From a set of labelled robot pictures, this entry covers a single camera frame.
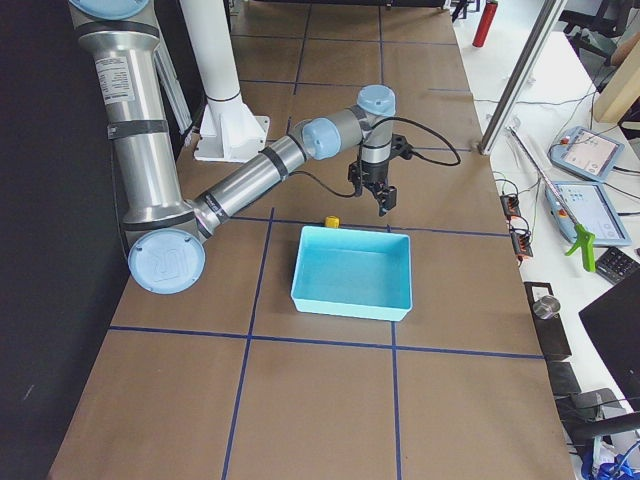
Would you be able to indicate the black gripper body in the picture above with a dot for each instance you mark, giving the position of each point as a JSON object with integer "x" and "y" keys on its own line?
{"x": 375, "y": 173}

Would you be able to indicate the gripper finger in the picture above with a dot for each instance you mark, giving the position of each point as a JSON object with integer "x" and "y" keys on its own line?
{"x": 385, "y": 196}

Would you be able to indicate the yellow beetle toy car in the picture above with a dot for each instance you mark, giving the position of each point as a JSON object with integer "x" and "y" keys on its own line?
{"x": 332, "y": 222}

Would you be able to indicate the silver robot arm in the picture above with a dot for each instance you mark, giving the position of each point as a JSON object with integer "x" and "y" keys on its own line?
{"x": 165, "y": 232}

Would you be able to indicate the light blue plastic bin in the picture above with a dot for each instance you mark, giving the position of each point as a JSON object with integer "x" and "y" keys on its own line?
{"x": 353, "y": 273}

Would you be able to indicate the orange black connector box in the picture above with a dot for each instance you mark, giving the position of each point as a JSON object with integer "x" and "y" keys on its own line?
{"x": 510, "y": 205}

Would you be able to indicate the red fire extinguisher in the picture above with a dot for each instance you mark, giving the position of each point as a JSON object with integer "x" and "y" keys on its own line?
{"x": 484, "y": 25}

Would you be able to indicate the near teach pendant tablet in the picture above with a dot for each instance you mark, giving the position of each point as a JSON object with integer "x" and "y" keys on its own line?
{"x": 590, "y": 204}

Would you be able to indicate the teach pendant tablet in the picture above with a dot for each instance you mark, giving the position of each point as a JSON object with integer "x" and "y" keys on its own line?
{"x": 586, "y": 154}
{"x": 590, "y": 204}

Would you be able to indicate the small metal cup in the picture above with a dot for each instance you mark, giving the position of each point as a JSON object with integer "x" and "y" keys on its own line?
{"x": 546, "y": 307}

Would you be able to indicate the far teach pendant tablet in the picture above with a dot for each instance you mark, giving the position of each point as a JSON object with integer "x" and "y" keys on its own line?
{"x": 586, "y": 154}

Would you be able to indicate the black computer keyboard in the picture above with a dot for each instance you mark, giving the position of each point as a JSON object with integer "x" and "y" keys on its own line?
{"x": 615, "y": 266}

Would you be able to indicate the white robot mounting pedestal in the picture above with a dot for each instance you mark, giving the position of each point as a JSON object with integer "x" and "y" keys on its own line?
{"x": 229, "y": 132}

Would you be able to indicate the green handled reacher grabber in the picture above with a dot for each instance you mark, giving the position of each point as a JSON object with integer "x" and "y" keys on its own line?
{"x": 584, "y": 239}

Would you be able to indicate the aluminium frame post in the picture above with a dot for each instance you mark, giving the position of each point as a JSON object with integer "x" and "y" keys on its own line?
{"x": 541, "y": 30}

